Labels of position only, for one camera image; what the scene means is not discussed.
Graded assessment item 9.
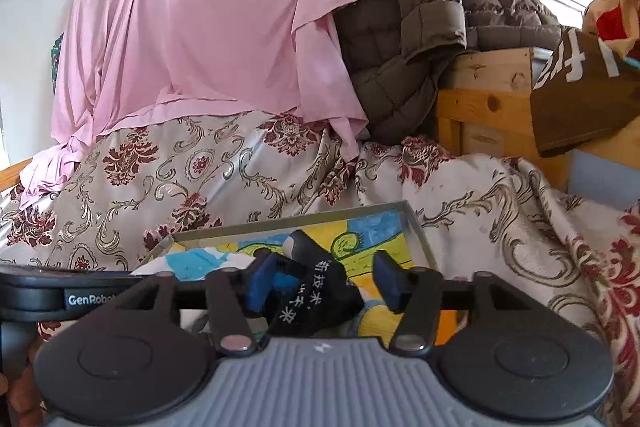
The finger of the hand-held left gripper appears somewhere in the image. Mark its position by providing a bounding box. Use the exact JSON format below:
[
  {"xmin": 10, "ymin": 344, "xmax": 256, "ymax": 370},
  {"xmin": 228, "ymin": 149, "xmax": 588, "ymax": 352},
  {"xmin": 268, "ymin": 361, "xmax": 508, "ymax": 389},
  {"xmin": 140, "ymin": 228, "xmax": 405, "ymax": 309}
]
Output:
[{"xmin": 270, "ymin": 257, "xmax": 303, "ymax": 305}]

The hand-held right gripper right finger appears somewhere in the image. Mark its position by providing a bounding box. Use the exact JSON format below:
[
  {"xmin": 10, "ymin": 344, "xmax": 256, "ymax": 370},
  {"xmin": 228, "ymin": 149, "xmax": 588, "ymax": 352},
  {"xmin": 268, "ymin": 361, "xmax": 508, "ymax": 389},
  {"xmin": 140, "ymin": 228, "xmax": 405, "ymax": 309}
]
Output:
[{"xmin": 372, "ymin": 251, "xmax": 524, "ymax": 356}]

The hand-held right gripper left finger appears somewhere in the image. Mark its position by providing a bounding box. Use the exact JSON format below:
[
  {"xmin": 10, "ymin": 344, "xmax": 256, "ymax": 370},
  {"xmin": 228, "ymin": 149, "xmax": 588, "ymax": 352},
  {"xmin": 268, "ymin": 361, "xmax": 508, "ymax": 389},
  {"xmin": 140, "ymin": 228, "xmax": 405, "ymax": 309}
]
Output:
[{"xmin": 112, "ymin": 252, "xmax": 283, "ymax": 356}]

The black sock with white print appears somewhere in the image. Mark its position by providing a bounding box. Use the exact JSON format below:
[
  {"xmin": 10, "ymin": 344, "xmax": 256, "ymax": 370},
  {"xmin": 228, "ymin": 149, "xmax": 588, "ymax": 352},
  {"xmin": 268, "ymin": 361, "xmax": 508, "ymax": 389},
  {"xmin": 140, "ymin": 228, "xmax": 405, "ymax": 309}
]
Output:
[{"xmin": 267, "ymin": 229, "xmax": 366, "ymax": 338}]

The grey tray with cartoon lining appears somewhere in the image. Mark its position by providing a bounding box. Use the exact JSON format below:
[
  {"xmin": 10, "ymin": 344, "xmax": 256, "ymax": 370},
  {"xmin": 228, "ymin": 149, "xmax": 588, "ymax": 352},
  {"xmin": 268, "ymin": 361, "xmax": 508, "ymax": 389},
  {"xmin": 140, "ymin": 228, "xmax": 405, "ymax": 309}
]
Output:
[{"xmin": 142, "ymin": 201, "xmax": 458, "ymax": 349}]

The person's left hand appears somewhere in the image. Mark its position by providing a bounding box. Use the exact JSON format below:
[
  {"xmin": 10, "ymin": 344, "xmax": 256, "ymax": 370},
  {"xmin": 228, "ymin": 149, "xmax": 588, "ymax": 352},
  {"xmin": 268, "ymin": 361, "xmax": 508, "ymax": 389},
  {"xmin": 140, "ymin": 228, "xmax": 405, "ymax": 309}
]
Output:
[{"xmin": 0, "ymin": 342, "xmax": 48, "ymax": 427}]

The floral blanket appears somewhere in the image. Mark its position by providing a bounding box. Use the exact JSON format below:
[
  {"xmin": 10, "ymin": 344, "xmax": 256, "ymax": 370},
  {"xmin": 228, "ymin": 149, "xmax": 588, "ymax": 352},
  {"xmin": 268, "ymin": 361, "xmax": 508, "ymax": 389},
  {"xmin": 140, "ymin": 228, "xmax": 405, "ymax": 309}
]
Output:
[{"xmin": 0, "ymin": 109, "xmax": 640, "ymax": 427}]

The pale blue board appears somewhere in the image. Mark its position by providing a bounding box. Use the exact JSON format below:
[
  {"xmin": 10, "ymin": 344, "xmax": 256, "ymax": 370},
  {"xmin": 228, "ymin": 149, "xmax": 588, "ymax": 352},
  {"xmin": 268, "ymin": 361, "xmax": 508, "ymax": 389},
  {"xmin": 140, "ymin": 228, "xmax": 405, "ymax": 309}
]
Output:
[{"xmin": 569, "ymin": 148, "xmax": 638, "ymax": 212}]

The pink bedsheet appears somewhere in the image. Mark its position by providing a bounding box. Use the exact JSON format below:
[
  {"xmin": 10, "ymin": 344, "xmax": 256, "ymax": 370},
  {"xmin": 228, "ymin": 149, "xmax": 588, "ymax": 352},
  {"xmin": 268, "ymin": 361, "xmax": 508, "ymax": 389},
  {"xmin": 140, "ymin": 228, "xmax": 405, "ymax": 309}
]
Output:
[{"xmin": 20, "ymin": 0, "xmax": 386, "ymax": 208}]

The wooden bed rail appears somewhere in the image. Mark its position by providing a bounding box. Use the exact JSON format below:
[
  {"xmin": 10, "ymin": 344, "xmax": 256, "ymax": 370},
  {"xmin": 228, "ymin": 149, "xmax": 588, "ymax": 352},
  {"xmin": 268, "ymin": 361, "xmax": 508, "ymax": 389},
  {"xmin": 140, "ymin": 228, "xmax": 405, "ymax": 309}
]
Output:
[{"xmin": 0, "ymin": 157, "xmax": 33, "ymax": 192}]

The wooden bed frame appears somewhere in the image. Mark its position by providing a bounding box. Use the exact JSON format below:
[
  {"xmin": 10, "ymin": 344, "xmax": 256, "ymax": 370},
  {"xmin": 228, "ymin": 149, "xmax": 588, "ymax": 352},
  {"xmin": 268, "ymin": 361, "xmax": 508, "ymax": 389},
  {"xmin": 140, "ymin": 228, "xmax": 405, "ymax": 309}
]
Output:
[{"xmin": 437, "ymin": 47, "xmax": 640, "ymax": 208}]

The wall poster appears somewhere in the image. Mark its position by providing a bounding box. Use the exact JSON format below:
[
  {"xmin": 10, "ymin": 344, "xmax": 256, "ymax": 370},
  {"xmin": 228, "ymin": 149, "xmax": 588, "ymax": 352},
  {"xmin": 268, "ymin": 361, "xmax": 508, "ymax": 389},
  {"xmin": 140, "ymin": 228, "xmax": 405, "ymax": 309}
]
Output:
[{"xmin": 50, "ymin": 32, "xmax": 66, "ymax": 82}]

